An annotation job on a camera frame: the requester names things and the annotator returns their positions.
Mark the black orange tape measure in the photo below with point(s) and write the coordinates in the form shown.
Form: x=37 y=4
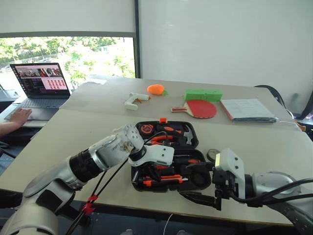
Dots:
x=146 y=129

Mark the black plastic tool case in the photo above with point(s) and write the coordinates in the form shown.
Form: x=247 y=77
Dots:
x=201 y=178

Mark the orange toy carrot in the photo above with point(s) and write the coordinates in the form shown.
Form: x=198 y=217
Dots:
x=155 y=89

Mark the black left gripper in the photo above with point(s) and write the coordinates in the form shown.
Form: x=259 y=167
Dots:
x=160 y=168

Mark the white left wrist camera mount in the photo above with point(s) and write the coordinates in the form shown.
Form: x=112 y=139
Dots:
x=159 y=154

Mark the black bag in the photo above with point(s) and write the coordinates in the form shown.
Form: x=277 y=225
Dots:
x=308 y=107

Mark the black table frame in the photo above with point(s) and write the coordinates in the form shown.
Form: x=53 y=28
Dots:
x=75 y=215

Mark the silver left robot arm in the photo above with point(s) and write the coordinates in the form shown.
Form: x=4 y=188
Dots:
x=107 y=151

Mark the long orange black screwdriver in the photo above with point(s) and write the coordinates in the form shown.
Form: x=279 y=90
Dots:
x=193 y=161

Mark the dark window frame post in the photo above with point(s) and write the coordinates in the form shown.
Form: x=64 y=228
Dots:
x=137 y=39

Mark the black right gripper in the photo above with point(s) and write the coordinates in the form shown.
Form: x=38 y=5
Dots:
x=221 y=178

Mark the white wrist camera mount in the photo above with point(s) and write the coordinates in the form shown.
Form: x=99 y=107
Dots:
x=232 y=164
x=159 y=154

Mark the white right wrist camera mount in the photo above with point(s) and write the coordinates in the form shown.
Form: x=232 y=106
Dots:
x=232 y=164

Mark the grey rounded shape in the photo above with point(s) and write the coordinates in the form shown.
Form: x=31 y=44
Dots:
x=128 y=232
x=182 y=232

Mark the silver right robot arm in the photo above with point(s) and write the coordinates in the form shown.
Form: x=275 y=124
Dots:
x=269 y=183

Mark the round grey metal tin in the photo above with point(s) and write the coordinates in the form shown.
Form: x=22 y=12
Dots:
x=212 y=154

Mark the white glue gun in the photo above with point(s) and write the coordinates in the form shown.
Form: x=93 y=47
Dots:
x=130 y=104

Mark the green block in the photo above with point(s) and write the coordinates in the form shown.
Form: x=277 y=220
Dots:
x=203 y=95

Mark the short orange black screwdriver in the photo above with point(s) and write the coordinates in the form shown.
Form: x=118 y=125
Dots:
x=168 y=128

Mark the red table tennis paddle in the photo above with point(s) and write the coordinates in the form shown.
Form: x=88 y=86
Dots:
x=203 y=109

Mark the person's bare hand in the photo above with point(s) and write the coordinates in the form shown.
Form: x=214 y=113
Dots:
x=20 y=117

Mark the steel claw hammer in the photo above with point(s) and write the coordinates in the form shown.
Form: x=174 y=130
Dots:
x=188 y=134

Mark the black office chair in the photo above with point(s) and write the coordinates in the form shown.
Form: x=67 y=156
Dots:
x=276 y=91

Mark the white roller blind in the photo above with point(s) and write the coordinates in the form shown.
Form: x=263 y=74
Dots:
x=66 y=14

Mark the person's bare forearm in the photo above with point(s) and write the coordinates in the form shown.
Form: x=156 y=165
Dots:
x=6 y=129

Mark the grey laptop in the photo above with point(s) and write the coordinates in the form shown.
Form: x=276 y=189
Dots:
x=41 y=78

